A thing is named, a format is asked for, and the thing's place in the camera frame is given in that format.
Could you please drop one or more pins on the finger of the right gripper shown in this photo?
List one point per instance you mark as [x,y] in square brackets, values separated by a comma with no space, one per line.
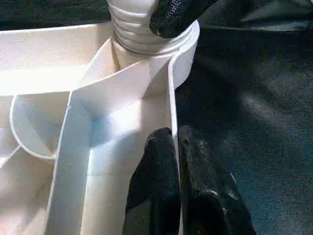
[176,17]

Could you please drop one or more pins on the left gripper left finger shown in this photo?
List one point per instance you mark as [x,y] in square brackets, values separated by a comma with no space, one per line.
[154,196]

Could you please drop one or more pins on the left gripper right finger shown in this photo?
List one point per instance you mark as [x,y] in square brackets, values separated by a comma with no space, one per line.
[210,196]

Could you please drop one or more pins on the white plastic table leg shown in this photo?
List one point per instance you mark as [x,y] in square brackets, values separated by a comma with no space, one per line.
[129,19]

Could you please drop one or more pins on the white plastic table top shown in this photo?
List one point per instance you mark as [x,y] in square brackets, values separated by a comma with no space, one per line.
[39,58]

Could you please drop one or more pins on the black plastic mat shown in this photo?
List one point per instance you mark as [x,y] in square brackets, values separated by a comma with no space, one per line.
[254,122]

